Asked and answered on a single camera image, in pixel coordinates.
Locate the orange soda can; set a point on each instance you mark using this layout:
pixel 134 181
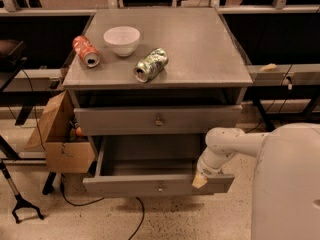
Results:
pixel 86 52

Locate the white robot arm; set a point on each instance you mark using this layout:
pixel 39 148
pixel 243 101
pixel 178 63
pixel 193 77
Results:
pixel 286 181

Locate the brown cardboard box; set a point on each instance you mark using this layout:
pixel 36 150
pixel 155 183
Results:
pixel 53 136

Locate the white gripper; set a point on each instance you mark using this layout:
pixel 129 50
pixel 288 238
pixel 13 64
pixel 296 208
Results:
pixel 209 170

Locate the small cream foam piece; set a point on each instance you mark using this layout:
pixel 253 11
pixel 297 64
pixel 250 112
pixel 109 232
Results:
pixel 268 67

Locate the black grabber tool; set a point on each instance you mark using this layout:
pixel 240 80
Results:
pixel 20 201

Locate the orange fruit in box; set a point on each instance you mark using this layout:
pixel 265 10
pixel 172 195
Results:
pixel 79 132

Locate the white ceramic bowl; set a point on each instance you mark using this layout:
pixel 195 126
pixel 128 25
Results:
pixel 122 40

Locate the grey top drawer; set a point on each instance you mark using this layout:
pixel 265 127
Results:
pixel 155 120

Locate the grey drawer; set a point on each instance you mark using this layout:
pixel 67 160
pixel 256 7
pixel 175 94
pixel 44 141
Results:
pixel 151 165
pixel 155 120

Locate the green soda can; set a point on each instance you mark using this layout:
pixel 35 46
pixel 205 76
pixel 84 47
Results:
pixel 151 65

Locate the grey drawer cabinet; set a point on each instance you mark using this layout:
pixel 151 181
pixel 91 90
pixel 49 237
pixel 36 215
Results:
pixel 204 68

